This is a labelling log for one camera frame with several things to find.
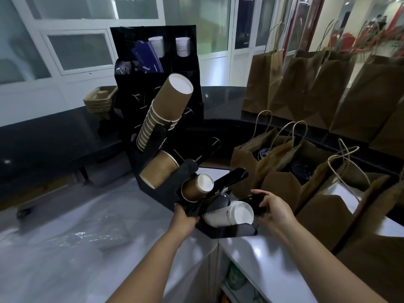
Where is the black cup dispenser rack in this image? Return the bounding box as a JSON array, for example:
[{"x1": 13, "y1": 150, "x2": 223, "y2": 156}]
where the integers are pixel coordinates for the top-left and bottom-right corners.
[{"x1": 126, "y1": 107, "x2": 259, "y2": 239}]

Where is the white cup stack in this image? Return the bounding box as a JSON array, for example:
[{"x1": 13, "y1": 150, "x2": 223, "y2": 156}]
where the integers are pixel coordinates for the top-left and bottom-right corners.
[{"x1": 202, "y1": 200, "x2": 255, "y2": 228}]

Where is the row of brown paper bags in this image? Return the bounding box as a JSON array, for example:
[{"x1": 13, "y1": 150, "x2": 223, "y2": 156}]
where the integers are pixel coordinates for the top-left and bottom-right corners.
[{"x1": 229, "y1": 19, "x2": 404, "y2": 303}]

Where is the person's left hand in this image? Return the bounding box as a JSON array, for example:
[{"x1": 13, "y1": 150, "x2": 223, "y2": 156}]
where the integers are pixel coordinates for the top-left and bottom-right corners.
[{"x1": 167, "y1": 203, "x2": 201, "y2": 240}]

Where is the dark red door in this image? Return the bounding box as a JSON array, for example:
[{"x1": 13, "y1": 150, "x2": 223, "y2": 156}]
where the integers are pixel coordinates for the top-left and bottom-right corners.
[{"x1": 282, "y1": 0, "x2": 326, "y2": 57}]

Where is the clear plastic bag sheet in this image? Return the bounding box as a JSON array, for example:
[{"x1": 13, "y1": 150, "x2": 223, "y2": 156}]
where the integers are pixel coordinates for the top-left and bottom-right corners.
[{"x1": 47, "y1": 211, "x2": 133, "y2": 253}]

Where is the black wrapped cutlery bundle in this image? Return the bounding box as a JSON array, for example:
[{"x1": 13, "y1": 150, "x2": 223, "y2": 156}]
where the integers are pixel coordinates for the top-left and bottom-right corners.
[{"x1": 115, "y1": 61, "x2": 139, "y2": 75}]

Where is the person's right hand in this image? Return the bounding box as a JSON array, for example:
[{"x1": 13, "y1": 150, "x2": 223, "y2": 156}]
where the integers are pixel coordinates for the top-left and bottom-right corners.
[{"x1": 251, "y1": 189, "x2": 299, "y2": 239}]

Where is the black acrylic condiment organizer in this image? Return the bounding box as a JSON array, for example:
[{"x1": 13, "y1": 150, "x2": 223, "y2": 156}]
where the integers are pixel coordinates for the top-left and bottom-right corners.
[{"x1": 109, "y1": 24, "x2": 204, "y2": 130}]

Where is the bundle of blue paper packets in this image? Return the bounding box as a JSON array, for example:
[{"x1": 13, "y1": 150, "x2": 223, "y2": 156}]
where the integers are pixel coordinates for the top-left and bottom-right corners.
[{"x1": 132, "y1": 40, "x2": 165, "y2": 74}]

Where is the stack of pulp cup trays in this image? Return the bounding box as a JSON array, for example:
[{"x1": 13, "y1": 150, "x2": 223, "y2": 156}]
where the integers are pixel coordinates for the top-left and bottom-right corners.
[{"x1": 83, "y1": 85, "x2": 119, "y2": 120}]

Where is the white framed window partition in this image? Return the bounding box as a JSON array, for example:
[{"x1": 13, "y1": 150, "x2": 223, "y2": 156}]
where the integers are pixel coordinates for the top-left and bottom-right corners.
[{"x1": 0, "y1": 0, "x2": 284, "y2": 128}]

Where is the brown cup stack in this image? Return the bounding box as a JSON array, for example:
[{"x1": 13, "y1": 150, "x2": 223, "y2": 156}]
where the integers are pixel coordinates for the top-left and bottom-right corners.
[{"x1": 136, "y1": 73, "x2": 194, "y2": 152}]

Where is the brown ribbed paper cup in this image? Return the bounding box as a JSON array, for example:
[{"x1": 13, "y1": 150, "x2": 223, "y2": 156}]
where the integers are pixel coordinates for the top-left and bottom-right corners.
[{"x1": 139, "y1": 150, "x2": 180, "y2": 190}]

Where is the person's left forearm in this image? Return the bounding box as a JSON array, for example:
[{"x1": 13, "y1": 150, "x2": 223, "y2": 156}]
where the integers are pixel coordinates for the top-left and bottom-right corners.
[{"x1": 107, "y1": 229, "x2": 190, "y2": 303}]

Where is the black glossy bar counter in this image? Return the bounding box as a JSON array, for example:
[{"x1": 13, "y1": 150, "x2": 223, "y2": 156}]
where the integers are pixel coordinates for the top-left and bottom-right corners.
[{"x1": 0, "y1": 85, "x2": 404, "y2": 212}]

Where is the small brown paper cup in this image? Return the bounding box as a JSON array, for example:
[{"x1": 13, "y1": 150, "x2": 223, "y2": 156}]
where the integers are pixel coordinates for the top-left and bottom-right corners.
[{"x1": 181, "y1": 173, "x2": 215, "y2": 203}]

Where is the person's right forearm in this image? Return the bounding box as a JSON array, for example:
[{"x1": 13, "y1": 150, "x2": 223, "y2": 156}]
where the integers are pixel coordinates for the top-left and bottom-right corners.
[{"x1": 277, "y1": 219, "x2": 387, "y2": 303}]

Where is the row of red chairs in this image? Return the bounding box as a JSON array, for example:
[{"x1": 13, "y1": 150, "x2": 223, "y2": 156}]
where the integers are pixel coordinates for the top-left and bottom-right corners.
[{"x1": 328, "y1": 25, "x2": 404, "y2": 56}]

